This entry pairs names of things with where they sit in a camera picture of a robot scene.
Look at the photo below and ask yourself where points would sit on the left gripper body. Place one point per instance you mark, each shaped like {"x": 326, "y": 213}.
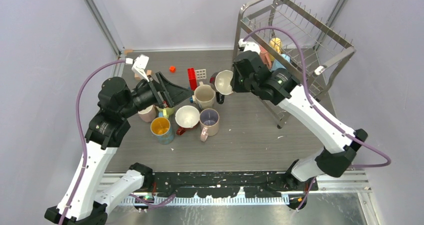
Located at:
{"x": 145, "y": 96}

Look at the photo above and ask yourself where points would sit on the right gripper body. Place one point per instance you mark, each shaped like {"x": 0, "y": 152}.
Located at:
{"x": 238, "y": 84}

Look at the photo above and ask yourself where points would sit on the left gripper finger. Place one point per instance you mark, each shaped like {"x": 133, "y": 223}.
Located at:
{"x": 173, "y": 101}
{"x": 172, "y": 91}

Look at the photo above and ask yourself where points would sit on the pale yellow mug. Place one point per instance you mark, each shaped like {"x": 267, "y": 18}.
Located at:
{"x": 166, "y": 112}

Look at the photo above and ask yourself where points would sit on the pink faceted mug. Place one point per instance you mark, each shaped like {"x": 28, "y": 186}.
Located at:
{"x": 149, "y": 114}

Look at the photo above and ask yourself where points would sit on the dark red cup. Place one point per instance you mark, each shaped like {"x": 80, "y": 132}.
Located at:
{"x": 187, "y": 117}

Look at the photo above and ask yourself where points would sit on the black glossy mug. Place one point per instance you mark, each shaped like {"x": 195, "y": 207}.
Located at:
{"x": 221, "y": 84}

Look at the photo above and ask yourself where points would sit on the cream floral mug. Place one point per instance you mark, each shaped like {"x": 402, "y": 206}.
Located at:
{"x": 204, "y": 96}

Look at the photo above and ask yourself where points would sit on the blue patterned mug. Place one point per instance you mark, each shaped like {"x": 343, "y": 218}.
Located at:
{"x": 161, "y": 128}

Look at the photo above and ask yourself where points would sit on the pink cup rack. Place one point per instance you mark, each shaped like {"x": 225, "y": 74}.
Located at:
{"x": 209, "y": 120}

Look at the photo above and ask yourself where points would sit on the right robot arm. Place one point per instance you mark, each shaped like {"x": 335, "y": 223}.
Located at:
{"x": 280, "y": 87}

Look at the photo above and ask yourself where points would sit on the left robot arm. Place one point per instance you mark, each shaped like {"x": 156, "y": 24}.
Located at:
{"x": 82, "y": 204}

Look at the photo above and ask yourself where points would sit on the steel dish rack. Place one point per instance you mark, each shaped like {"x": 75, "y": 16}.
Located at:
{"x": 326, "y": 51}

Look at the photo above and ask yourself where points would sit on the small tan wooden cube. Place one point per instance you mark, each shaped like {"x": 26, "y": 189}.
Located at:
{"x": 137, "y": 78}

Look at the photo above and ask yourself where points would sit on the red duplo block tower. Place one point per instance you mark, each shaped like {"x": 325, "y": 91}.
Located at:
{"x": 192, "y": 79}

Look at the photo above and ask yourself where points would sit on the orange cube far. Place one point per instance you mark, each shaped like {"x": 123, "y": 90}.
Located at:
{"x": 172, "y": 69}

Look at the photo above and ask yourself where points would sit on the small salmon cup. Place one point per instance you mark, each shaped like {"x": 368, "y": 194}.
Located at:
{"x": 265, "y": 57}

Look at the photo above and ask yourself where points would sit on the white window grid piece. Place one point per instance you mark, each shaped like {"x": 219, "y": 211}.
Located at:
{"x": 200, "y": 74}

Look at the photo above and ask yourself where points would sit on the small yellow cup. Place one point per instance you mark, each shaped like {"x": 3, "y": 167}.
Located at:
{"x": 276, "y": 44}

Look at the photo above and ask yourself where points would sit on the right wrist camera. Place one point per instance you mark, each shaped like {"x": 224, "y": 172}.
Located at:
{"x": 244, "y": 46}

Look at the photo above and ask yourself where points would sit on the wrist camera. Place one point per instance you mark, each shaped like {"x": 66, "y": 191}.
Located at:
{"x": 244, "y": 46}
{"x": 138, "y": 66}

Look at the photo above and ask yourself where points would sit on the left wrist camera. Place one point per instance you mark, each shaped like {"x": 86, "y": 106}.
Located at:
{"x": 138, "y": 66}

